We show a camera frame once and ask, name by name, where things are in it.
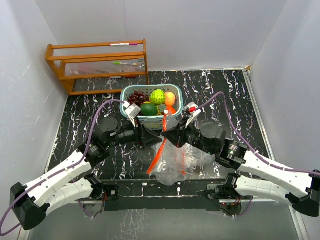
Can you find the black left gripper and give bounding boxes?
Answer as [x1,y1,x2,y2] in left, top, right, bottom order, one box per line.
[106,116,162,149]

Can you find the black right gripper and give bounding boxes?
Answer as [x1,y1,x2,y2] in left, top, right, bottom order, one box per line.
[162,117,215,156]

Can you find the clear zip top bag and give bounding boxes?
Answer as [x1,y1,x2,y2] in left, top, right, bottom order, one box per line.
[146,111,217,186]

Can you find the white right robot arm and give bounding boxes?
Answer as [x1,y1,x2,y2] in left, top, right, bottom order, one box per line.
[162,123,320,217]

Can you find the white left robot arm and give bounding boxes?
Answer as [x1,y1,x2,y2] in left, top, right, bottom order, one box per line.
[10,117,162,230]

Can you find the green avocado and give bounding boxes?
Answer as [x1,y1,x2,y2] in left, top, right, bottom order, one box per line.
[140,102,158,116]

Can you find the orange peach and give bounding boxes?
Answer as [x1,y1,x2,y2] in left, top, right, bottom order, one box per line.
[164,91,176,107]

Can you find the teal plastic basket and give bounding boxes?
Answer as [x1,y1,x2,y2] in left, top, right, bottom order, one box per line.
[120,84,184,130]

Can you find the green custard apple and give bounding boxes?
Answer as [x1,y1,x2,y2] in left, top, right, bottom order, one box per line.
[149,89,166,105]

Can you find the dark red grapes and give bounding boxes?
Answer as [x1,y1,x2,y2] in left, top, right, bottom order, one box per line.
[127,91,149,107]

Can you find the green white marker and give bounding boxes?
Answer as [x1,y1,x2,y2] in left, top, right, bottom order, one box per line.
[113,61,138,66]

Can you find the pink white marker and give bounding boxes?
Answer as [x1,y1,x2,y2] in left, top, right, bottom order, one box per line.
[110,42,139,47]

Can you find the wooden rack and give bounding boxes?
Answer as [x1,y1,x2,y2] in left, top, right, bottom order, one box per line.
[44,39,150,96]

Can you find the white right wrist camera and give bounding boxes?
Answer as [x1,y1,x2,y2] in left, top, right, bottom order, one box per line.
[183,102,202,128]

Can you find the black metal base rail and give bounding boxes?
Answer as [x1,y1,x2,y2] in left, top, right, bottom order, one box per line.
[75,179,256,217]

